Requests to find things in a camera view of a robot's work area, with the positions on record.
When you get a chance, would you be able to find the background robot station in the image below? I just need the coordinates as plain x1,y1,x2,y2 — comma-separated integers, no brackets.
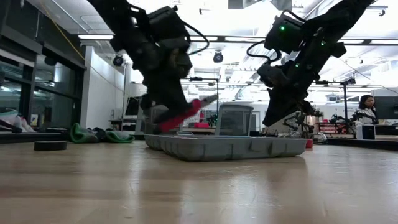
329,108,380,135

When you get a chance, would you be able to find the grey plastic tool case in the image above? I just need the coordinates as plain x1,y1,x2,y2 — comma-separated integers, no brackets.
144,133,308,162

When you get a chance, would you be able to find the black camera stand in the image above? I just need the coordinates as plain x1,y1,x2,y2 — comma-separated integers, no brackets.
340,77,358,135

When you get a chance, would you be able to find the black camera cable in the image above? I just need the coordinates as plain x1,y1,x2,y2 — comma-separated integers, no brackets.
246,39,283,65
182,19,210,56

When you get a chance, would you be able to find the black aluminium table frame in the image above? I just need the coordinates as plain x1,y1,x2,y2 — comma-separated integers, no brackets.
0,131,398,152

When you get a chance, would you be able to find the black computer monitor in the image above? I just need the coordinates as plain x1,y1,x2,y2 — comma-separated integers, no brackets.
373,96,398,121

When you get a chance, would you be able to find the grey mesh office chair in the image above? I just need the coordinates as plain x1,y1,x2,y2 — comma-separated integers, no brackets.
134,104,163,136

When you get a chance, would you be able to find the black left camera cable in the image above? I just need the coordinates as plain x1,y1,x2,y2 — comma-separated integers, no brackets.
182,19,210,56

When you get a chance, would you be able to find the long ceiling light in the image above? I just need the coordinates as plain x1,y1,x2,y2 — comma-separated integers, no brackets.
340,39,398,45
77,34,114,41
189,36,219,42

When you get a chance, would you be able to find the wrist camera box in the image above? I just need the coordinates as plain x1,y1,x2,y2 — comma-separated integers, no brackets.
257,63,289,88
168,39,194,79

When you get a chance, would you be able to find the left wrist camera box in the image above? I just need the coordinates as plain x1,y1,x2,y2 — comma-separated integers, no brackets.
168,39,194,79

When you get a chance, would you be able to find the black right camera cable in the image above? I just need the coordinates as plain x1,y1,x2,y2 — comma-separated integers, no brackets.
246,39,283,65

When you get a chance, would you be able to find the black tape roll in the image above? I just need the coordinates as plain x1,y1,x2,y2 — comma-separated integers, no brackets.
33,140,68,152

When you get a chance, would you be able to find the small dark monitor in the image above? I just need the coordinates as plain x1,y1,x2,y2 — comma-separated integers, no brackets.
124,96,141,118

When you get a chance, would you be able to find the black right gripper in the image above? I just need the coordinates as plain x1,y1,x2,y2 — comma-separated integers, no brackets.
262,52,322,127

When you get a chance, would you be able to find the pile of white cloth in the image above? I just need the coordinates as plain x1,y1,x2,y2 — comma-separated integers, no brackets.
0,107,35,134

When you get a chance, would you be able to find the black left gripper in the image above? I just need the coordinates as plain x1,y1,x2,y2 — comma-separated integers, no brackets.
132,42,195,125

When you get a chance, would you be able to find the white box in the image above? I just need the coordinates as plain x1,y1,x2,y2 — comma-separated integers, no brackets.
355,124,376,141

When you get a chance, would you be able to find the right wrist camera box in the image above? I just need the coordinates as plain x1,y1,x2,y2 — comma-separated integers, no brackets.
257,63,289,88

